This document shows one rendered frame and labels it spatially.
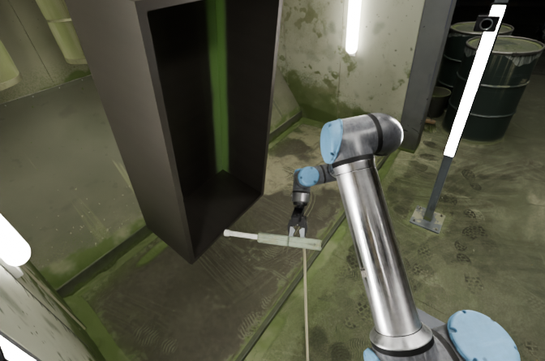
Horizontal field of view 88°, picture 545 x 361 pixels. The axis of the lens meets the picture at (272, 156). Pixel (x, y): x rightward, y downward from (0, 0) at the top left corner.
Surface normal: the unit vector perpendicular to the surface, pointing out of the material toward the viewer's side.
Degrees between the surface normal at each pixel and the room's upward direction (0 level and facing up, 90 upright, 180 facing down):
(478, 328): 5
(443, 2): 90
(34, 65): 90
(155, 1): 102
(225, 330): 0
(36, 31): 90
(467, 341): 5
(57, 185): 57
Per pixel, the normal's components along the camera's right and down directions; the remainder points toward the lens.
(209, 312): -0.08, -0.81
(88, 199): 0.62, -0.19
